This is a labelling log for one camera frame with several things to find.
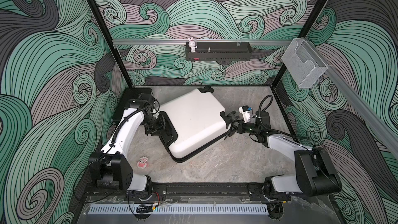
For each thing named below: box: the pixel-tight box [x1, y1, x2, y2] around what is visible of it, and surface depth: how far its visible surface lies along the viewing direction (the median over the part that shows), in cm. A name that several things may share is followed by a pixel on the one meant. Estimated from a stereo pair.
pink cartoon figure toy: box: [136, 156, 149, 170], surface depth 81 cm
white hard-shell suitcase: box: [158, 86, 232, 163], surface depth 78 cm
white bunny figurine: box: [188, 36, 198, 53], surface depth 90 cm
